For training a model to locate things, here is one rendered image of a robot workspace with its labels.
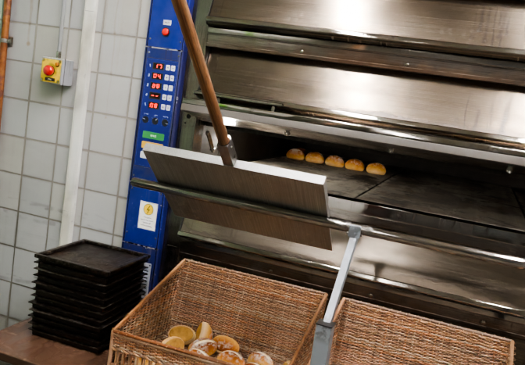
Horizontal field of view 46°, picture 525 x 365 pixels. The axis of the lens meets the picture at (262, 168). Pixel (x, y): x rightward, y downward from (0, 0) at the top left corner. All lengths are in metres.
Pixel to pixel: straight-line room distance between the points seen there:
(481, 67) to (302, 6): 0.62
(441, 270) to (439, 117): 0.50
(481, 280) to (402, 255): 0.26
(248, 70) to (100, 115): 0.63
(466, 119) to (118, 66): 1.28
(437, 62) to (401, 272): 0.69
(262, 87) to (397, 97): 0.46
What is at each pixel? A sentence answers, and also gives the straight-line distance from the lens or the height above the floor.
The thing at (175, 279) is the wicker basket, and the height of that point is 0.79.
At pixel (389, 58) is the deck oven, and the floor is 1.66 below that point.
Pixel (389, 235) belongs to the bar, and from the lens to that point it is 1.74.
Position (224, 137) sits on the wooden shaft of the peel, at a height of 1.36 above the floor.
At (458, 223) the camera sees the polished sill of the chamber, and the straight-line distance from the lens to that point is 2.10.
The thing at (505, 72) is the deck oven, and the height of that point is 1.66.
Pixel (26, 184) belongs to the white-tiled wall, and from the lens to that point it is 2.73.
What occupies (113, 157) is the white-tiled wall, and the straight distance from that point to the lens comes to 2.47.
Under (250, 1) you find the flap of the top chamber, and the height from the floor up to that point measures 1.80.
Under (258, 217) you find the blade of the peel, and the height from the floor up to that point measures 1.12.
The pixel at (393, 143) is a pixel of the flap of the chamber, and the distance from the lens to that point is 1.94.
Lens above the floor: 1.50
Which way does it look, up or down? 7 degrees down
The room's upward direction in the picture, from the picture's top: 8 degrees clockwise
